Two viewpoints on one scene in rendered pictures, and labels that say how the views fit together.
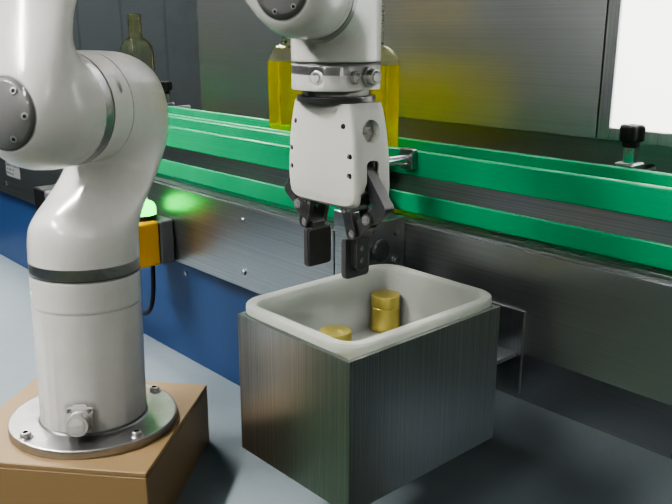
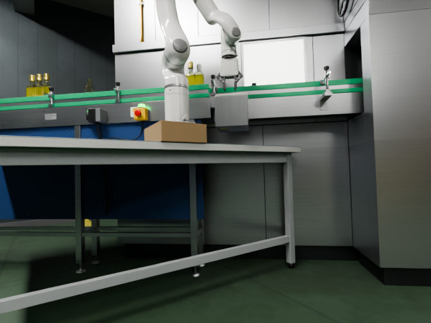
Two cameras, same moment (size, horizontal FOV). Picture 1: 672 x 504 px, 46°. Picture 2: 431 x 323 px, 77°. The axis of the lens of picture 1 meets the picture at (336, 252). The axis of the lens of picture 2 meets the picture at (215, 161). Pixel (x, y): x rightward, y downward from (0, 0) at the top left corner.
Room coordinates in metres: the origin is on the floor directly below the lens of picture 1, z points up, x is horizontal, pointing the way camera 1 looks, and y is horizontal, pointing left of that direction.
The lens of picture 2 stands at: (-0.29, 0.99, 0.62)
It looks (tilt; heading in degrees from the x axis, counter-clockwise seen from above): 2 degrees up; 320
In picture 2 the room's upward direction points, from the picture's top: 2 degrees counter-clockwise
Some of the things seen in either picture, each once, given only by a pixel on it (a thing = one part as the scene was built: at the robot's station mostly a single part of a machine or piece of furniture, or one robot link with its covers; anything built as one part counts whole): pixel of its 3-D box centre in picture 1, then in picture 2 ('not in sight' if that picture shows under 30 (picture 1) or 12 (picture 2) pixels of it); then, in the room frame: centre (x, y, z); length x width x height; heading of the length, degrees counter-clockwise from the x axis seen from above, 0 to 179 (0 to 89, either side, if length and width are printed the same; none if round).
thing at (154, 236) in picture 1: (142, 241); (141, 115); (1.21, 0.31, 0.96); 0.07 x 0.07 x 0.07; 42
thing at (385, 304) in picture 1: (385, 311); not in sight; (0.88, -0.06, 0.96); 0.04 x 0.04 x 0.04
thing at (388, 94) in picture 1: (371, 122); (199, 88); (1.10, -0.05, 1.16); 0.06 x 0.06 x 0.21; 42
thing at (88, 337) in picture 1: (90, 346); (177, 108); (0.85, 0.28, 0.93); 0.19 x 0.19 x 0.18
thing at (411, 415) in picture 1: (387, 370); (233, 116); (0.80, -0.06, 0.92); 0.27 x 0.17 x 0.15; 132
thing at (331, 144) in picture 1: (335, 144); (229, 66); (0.76, 0.00, 1.17); 0.10 x 0.07 x 0.11; 43
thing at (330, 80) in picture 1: (337, 78); (229, 56); (0.76, 0.00, 1.24); 0.09 x 0.08 x 0.03; 43
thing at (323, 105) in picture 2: not in sight; (326, 87); (0.46, -0.46, 1.07); 0.17 x 0.05 x 0.23; 132
